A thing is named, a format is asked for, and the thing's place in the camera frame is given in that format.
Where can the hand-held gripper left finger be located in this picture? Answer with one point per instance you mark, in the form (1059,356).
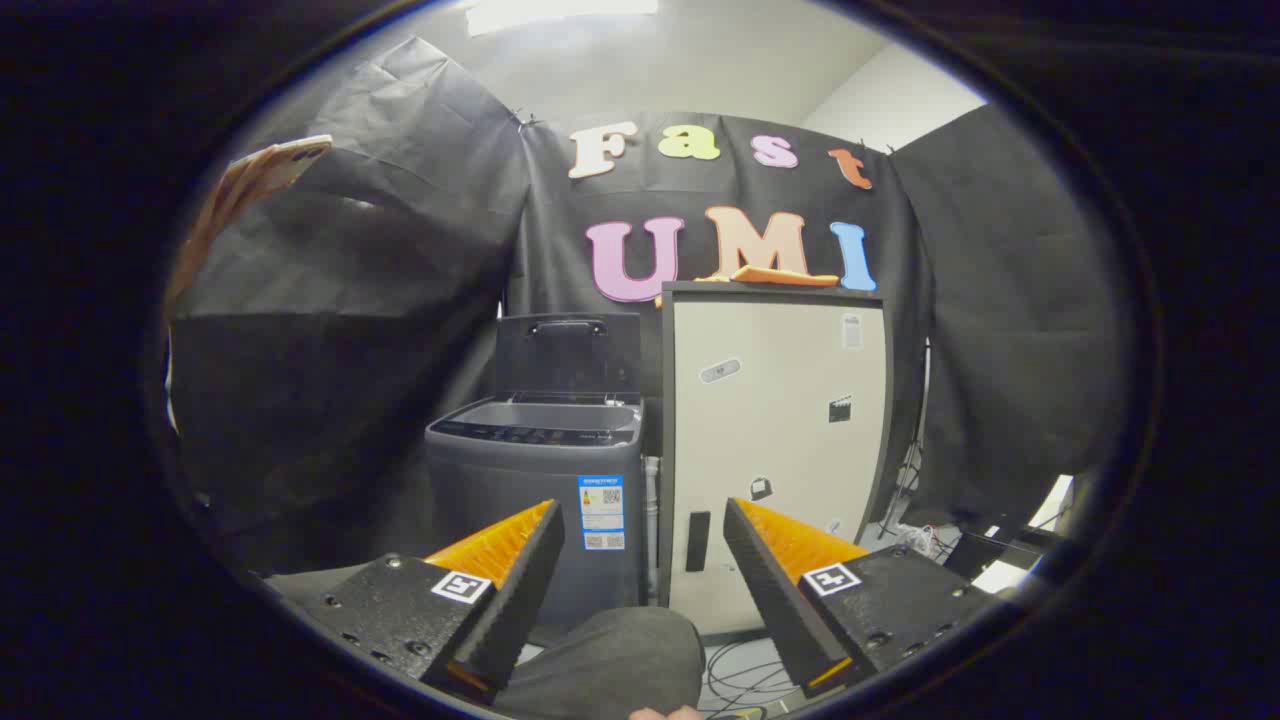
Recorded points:
(515,590)

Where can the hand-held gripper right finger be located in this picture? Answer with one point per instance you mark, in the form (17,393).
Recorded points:
(775,590)

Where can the grey washing machine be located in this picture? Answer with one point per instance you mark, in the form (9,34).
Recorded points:
(510,480)

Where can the orange polo shirt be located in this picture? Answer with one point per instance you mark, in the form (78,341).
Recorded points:
(780,276)

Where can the person's grey trouser leg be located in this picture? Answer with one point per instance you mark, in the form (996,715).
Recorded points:
(610,660)

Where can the black backdrop cloth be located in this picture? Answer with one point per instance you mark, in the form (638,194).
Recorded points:
(400,300)

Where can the light wooden panel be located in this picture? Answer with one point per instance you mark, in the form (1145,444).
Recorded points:
(245,185)

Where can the ceiling light panel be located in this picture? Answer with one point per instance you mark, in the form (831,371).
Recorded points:
(555,12)

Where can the cream cabinet with dark frame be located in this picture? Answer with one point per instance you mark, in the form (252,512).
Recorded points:
(770,430)

